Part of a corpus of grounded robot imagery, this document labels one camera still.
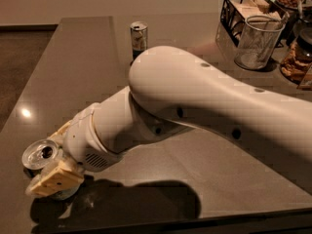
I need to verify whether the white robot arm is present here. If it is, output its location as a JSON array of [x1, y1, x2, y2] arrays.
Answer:
[[22, 46, 312, 197]]

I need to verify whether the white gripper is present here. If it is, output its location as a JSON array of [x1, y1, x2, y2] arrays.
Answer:
[[25, 103, 122, 197]]

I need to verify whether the blue silver redbull can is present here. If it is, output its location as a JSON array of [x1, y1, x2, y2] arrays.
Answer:
[[130, 21, 148, 59]]

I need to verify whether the black wire basket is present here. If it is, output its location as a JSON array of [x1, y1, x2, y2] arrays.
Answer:
[[219, 0, 287, 48]]

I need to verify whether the wire mesh cup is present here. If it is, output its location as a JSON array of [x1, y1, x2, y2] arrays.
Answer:
[[234, 16, 285, 70]]

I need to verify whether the green white 7up can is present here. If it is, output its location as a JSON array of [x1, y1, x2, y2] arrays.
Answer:
[[21, 139, 80, 200]]

